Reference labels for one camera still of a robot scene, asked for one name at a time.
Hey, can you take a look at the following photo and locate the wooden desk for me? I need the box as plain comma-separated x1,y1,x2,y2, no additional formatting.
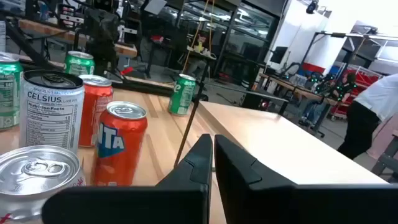
259,73,340,106

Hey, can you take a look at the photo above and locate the green Sprite can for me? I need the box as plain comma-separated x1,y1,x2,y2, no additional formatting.
63,50,96,77
167,73,197,116
0,52,24,131

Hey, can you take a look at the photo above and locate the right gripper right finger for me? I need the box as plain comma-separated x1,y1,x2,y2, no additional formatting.
214,134,398,224

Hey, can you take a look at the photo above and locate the white Celsius can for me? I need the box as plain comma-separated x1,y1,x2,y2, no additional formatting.
18,69,85,156

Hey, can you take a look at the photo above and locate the red storage bin rack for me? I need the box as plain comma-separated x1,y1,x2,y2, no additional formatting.
329,63,384,121

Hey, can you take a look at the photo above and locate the background robot with green lights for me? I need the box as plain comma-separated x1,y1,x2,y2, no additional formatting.
310,73,338,94

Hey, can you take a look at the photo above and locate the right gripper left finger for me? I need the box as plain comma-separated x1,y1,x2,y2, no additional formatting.
41,133,213,224

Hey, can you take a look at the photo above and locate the wooden workbench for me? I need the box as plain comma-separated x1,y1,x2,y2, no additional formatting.
17,18,138,59

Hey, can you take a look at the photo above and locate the person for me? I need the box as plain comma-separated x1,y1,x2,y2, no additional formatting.
300,73,358,125
337,73,398,161

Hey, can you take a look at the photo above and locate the red Fanta strawberry can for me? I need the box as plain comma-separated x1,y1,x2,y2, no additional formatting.
77,74,114,147
90,101,149,187

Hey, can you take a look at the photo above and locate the silver Diet Coke can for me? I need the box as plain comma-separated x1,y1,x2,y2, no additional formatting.
0,145,87,224

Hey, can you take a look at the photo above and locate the black ceiling camera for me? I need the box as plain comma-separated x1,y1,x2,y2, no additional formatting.
305,0,320,15

